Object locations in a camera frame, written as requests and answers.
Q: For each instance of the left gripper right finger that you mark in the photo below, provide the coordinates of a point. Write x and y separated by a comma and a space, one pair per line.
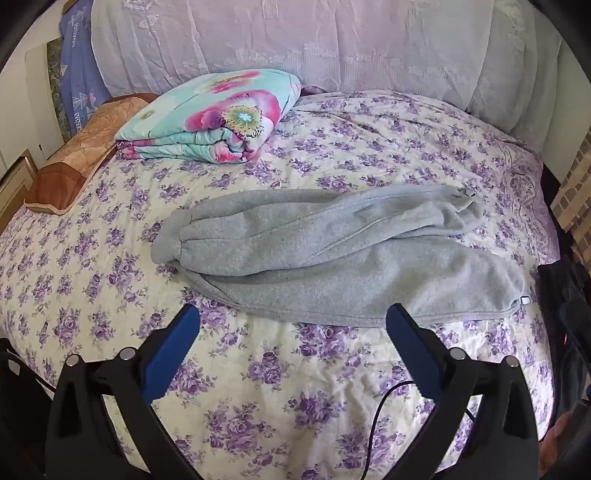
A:
503, 441

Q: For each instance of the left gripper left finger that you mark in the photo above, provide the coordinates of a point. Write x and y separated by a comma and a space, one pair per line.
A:
81, 440

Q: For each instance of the grey sweatpants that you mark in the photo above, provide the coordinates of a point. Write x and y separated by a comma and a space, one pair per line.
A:
342, 259

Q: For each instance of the person's hand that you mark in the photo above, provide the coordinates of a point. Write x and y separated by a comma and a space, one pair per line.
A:
548, 447

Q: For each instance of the black garment at bedside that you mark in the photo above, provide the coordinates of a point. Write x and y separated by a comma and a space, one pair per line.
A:
563, 289

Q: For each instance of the beige checkered curtain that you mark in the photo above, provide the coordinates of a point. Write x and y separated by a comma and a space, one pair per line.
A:
572, 204

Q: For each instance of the brown orange pillow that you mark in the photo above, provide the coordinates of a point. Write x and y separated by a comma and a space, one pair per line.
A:
60, 182

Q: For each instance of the blue patterned fabric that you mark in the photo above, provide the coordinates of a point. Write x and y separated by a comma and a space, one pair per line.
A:
81, 86

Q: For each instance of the folded teal floral quilt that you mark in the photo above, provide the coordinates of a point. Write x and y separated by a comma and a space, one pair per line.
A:
219, 118

